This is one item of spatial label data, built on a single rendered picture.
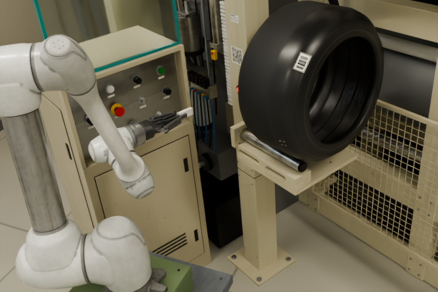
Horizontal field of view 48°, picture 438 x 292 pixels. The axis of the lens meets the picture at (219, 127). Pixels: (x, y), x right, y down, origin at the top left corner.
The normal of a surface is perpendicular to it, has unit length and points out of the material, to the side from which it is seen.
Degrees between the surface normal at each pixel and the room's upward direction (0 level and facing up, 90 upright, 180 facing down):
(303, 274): 0
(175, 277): 1
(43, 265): 77
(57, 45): 36
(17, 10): 90
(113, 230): 8
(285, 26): 27
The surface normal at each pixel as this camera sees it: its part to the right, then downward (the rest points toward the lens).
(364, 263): -0.08, -0.86
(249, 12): 0.61, 0.36
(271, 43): -0.60, -0.35
